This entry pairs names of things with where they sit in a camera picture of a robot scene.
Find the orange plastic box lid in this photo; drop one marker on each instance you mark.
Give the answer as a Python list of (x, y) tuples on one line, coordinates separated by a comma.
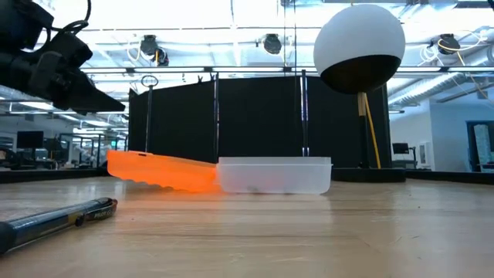
[(162, 171)]

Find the clear plastic supply box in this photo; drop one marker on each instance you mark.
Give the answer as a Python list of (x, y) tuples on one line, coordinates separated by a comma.
[(274, 175)]

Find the small black monitor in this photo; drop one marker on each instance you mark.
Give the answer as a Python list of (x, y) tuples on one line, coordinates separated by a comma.
[(400, 148)]

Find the blue-framed doorway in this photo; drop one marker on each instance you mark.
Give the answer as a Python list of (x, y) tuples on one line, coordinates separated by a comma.
[(471, 146)]

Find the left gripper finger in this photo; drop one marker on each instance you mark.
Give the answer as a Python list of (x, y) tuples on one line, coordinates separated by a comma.
[(92, 96)]

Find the black folding screen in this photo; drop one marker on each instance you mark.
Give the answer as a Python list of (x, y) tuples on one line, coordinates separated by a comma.
[(177, 123)]

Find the white globe table lamp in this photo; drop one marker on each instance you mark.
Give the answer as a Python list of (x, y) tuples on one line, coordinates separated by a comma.
[(347, 38)]

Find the black ceiling device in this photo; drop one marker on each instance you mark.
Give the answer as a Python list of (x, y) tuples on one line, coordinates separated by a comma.
[(148, 44), (272, 43), (447, 43)]

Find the clear black gel pen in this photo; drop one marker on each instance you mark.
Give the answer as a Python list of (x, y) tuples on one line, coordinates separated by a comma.
[(46, 223)]

